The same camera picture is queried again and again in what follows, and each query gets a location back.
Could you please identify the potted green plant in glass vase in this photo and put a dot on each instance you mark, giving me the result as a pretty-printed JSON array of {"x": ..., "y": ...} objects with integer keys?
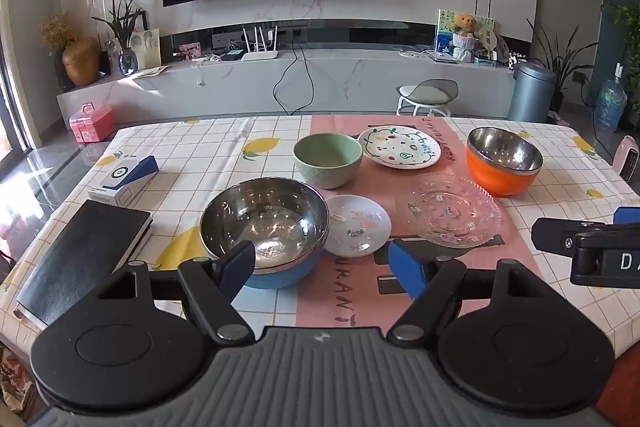
[{"x": 123, "y": 20}]

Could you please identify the grey white stool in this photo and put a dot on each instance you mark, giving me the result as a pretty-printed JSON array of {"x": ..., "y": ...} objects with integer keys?
[{"x": 432, "y": 95}]

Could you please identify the small white sticker dish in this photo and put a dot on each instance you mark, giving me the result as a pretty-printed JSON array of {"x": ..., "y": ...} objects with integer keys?
[{"x": 358, "y": 226}]

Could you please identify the blue water bottle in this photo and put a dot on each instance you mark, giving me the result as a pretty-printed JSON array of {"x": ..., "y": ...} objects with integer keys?
[{"x": 611, "y": 101}]

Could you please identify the green ceramic bowl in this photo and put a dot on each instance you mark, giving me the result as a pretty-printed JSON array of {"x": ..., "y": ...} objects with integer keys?
[{"x": 327, "y": 160}]

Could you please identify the lemon pattern tablecloth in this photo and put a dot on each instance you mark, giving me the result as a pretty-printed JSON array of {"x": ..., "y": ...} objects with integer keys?
[{"x": 198, "y": 159}]

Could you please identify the white blue box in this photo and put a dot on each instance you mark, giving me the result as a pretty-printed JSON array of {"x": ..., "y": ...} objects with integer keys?
[{"x": 123, "y": 183}]

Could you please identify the black notebook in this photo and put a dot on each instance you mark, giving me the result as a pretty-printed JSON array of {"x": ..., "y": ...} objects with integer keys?
[{"x": 97, "y": 241}]

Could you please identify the white wifi router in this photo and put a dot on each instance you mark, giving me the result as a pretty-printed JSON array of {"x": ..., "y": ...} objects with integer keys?
[{"x": 260, "y": 44}]

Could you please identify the pink storage case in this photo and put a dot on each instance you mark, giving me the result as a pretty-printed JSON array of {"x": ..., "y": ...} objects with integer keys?
[{"x": 92, "y": 124}]

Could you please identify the orange steel bowl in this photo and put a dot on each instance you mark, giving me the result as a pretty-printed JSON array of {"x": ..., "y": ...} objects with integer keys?
[{"x": 502, "y": 162}]

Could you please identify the blue steel bowl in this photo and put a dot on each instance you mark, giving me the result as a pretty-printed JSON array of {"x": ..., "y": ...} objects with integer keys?
[{"x": 287, "y": 221}]

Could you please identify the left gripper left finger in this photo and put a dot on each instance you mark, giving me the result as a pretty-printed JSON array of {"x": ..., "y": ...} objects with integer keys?
[{"x": 211, "y": 285}]

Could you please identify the pink space heater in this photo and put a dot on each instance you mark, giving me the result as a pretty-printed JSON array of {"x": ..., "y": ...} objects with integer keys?
[{"x": 626, "y": 157}]

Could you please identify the grey trash bin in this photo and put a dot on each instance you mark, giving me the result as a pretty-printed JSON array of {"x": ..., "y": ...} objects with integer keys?
[{"x": 533, "y": 90}]

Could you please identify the white fruit pattern plate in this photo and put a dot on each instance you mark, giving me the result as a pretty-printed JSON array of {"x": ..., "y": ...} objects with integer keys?
[{"x": 400, "y": 147}]

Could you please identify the teddy bear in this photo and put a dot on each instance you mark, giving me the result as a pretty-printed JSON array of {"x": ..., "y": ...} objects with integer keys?
[{"x": 463, "y": 38}]

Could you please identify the tall floor plant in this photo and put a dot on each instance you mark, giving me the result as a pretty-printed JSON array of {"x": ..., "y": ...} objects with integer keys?
[{"x": 563, "y": 61}]

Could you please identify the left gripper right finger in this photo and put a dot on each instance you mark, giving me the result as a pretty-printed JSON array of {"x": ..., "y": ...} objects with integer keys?
[{"x": 432, "y": 283}]

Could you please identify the framed photo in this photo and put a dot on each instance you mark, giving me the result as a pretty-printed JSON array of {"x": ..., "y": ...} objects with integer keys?
[{"x": 146, "y": 46}]

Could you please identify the clear glass plate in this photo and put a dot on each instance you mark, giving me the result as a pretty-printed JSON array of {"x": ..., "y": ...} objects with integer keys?
[{"x": 449, "y": 211}]

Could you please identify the dried yellow flowers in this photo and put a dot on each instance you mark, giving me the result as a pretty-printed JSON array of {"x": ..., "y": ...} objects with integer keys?
[{"x": 56, "y": 32}]

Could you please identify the brown round vase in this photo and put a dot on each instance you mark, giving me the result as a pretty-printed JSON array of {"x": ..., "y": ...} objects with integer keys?
[{"x": 81, "y": 61}]

